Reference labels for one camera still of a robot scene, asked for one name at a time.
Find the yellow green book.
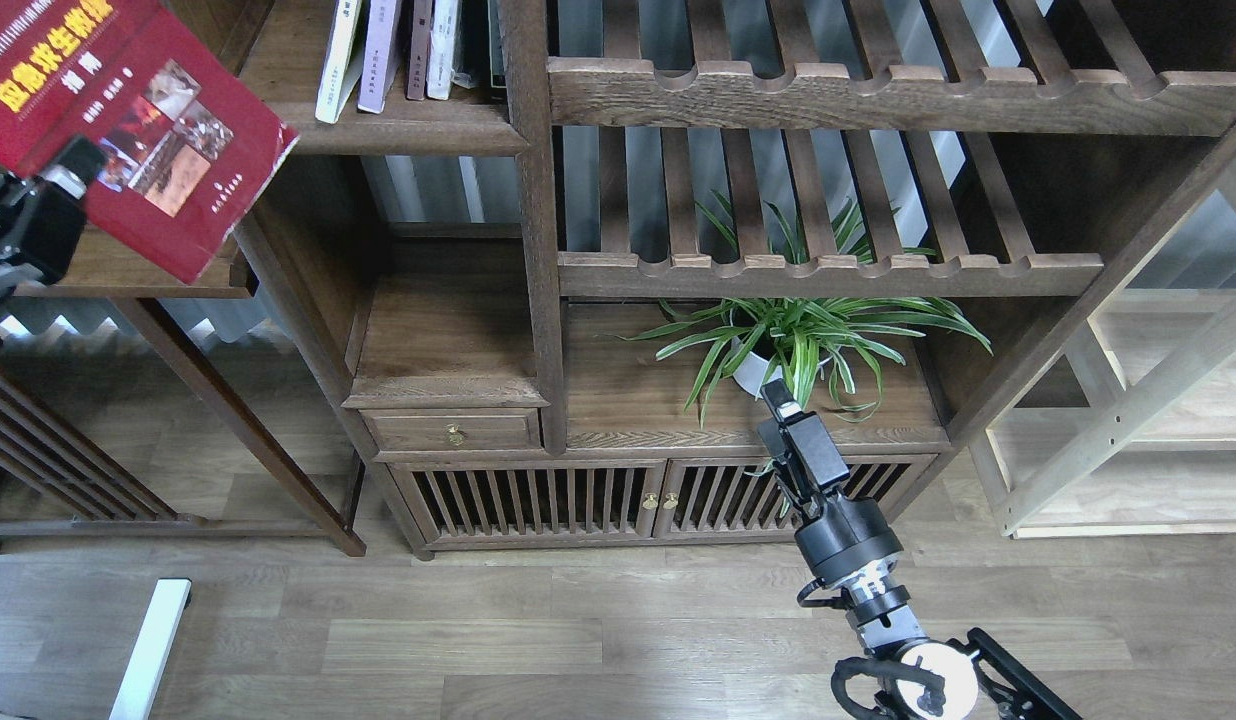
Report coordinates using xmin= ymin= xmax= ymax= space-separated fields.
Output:
xmin=313 ymin=1 xmax=365 ymax=123

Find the white base bar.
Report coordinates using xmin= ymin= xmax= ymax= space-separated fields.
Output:
xmin=109 ymin=577 xmax=192 ymax=719

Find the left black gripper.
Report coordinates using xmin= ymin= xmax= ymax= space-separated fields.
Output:
xmin=0 ymin=135 xmax=109 ymax=350

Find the white plant pot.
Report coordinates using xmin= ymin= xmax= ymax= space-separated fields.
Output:
xmin=732 ymin=338 xmax=784 ymax=401

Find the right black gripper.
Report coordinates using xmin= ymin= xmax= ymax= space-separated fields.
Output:
xmin=759 ymin=379 xmax=902 ymax=589

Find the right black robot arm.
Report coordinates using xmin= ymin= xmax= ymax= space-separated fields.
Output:
xmin=758 ymin=382 xmax=1077 ymax=719

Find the white upright book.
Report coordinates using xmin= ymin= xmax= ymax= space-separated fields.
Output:
xmin=426 ymin=0 xmax=461 ymax=101

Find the brass drawer knob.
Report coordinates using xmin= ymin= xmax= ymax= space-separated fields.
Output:
xmin=445 ymin=424 xmax=467 ymax=447

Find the dark wooden slatted rack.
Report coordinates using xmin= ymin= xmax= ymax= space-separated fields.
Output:
xmin=0 ymin=373 xmax=231 ymax=537

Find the brown upright book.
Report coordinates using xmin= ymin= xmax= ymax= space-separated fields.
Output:
xmin=405 ymin=0 xmax=434 ymax=101

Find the green spider plant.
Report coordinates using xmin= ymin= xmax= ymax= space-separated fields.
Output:
xmin=624 ymin=190 xmax=993 ymax=516

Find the dark wooden bookshelf cabinet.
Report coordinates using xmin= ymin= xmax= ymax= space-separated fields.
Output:
xmin=100 ymin=0 xmax=1236 ymax=561

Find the dark wooden side table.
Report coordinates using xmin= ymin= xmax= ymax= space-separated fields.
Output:
xmin=0 ymin=167 xmax=366 ymax=557

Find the dark green upright book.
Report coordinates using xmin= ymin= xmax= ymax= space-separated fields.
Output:
xmin=486 ymin=0 xmax=507 ymax=101

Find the red book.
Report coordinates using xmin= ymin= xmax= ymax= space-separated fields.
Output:
xmin=0 ymin=1 xmax=298 ymax=284

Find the light wooden shelf unit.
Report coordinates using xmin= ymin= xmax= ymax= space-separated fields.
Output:
xmin=968 ymin=149 xmax=1236 ymax=540

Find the pale purple white book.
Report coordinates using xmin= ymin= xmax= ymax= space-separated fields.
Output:
xmin=357 ymin=0 xmax=402 ymax=114

